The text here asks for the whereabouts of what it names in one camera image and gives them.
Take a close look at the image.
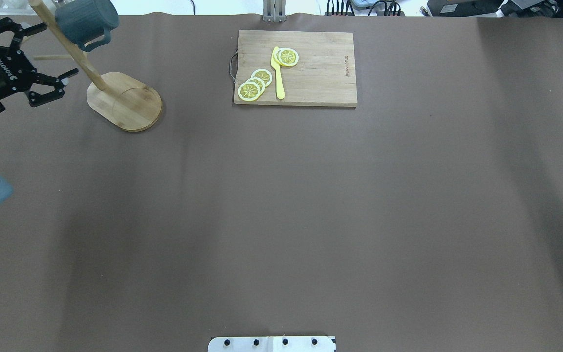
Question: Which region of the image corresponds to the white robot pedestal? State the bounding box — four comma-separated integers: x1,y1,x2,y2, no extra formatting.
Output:
207,335,337,352

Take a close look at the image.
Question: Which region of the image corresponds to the lemon slice near handle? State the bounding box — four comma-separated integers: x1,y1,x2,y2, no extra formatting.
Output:
237,82,262,102

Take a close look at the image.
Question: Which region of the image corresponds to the aluminium frame post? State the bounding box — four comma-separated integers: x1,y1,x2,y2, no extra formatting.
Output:
263,0,287,22

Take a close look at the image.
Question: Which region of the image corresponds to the middle lemon slice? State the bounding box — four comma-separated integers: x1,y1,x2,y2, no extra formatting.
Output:
246,77,266,91

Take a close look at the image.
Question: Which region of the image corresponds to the lemon slice on knife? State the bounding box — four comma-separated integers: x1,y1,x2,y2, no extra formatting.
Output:
276,47,299,67

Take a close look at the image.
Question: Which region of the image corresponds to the bamboo cutting board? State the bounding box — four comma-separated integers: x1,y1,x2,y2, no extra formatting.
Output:
233,29,358,107

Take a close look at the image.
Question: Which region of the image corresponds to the blue mug yellow inside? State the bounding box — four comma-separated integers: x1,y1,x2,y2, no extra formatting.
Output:
54,0,119,53

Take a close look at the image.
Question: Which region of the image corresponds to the upper lemon slice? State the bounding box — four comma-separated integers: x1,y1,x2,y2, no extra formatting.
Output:
251,68,273,87

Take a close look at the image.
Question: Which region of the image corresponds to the wooden cup rack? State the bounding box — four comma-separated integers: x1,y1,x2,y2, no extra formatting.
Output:
29,0,163,132

